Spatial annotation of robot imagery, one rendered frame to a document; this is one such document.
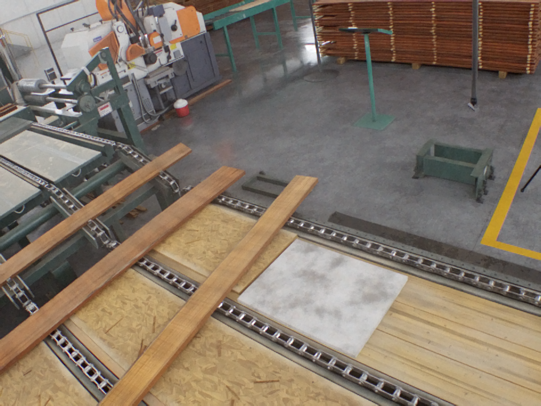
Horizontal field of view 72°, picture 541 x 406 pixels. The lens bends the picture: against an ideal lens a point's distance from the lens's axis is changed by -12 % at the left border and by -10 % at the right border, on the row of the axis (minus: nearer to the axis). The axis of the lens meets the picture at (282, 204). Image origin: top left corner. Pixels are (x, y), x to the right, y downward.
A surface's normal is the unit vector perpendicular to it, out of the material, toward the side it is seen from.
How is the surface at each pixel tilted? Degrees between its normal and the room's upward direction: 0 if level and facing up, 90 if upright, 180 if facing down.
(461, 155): 90
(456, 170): 90
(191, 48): 90
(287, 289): 0
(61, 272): 90
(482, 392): 0
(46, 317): 0
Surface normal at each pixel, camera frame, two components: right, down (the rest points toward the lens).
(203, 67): 0.78, 0.23
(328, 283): -0.18, -0.81
